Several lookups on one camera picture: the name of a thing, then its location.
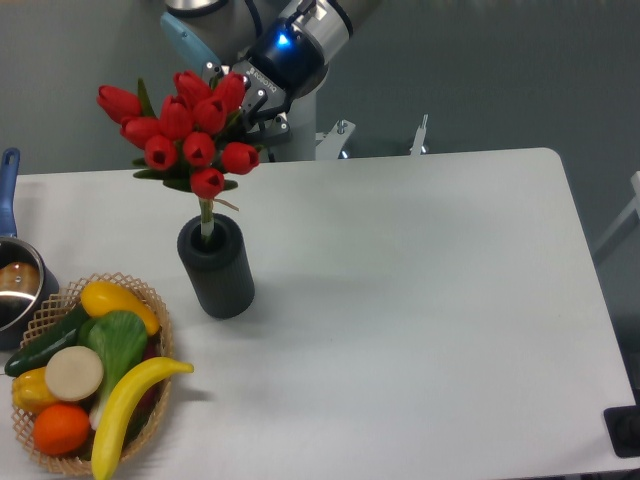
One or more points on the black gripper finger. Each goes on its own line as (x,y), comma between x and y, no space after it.
(264,117)
(211,72)

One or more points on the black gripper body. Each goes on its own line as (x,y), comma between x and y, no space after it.
(282,64)

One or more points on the red tulip bouquet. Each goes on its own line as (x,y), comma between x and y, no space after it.
(193,142)

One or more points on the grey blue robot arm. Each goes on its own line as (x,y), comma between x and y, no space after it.
(223,31)

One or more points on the dark grey ribbed vase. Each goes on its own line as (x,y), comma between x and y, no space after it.
(220,274)

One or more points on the yellow squash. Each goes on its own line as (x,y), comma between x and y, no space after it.
(99,298)

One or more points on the green leafy vegetable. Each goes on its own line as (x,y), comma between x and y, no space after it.
(119,338)

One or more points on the woven wicker basket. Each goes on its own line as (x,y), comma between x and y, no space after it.
(146,417)

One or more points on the dark green cucumber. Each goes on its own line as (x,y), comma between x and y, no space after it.
(36,354)

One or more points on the beige round disc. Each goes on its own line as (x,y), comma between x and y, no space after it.
(74,373)

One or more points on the yellow banana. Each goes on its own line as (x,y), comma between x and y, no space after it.
(110,434)

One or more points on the yellow bell pepper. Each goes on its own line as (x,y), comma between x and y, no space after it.
(31,393)

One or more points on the white object right edge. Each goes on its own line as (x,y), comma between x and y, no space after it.
(620,228)

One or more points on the orange fruit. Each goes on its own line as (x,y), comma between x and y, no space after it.
(61,428)

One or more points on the black device at edge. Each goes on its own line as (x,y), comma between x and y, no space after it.
(623,428)

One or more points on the blue handled saucepan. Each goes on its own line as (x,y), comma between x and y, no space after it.
(26,281)

